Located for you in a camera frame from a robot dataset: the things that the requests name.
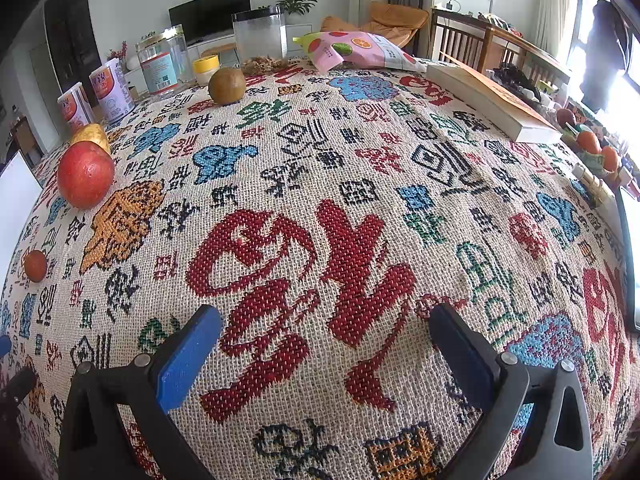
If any black glass cabinet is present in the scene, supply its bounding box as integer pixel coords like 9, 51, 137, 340
42, 0, 103, 96

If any large green potted plant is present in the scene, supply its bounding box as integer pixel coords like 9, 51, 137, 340
271, 0, 318, 16

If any yellow lid small cup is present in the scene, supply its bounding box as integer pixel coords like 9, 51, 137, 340
193, 55, 221, 86

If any clear jar blue label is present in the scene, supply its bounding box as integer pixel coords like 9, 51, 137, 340
136, 25, 191, 95

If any pink snack bag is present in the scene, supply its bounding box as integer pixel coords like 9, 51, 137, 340
292, 31, 428, 73

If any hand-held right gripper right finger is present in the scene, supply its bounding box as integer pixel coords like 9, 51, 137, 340
429, 303, 593, 480

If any small brown round fruit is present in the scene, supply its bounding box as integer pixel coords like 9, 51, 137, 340
23, 250, 48, 283

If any printed woven tablecloth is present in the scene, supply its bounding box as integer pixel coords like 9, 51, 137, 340
0, 55, 640, 480

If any black smartphone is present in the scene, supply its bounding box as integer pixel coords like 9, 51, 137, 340
617, 187, 640, 332

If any brown kiwi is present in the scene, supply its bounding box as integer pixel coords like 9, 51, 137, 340
208, 67, 246, 106

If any orange lounge chair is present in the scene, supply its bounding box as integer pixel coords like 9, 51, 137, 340
320, 1, 431, 53

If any pink label tin can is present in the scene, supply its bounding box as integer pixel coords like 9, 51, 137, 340
56, 83, 96, 138
89, 58, 135, 123

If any orange cover book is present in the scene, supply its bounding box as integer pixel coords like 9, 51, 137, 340
425, 60, 563, 143

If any white box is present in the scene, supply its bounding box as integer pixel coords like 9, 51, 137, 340
0, 150, 44, 273

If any clear container black lid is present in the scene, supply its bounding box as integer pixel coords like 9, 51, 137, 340
232, 6, 289, 73

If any black television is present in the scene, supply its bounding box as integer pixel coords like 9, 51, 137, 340
168, 0, 252, 47

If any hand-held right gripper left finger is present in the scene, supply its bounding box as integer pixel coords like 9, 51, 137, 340
59, 304, 222, 480

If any red apple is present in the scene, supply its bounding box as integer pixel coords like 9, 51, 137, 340
56, 141, 116, 210

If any yellow pear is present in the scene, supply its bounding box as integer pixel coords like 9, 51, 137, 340
70, 123, 111, 155

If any wooden bench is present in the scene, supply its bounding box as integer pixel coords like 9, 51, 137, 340
427, 7, 571, 91

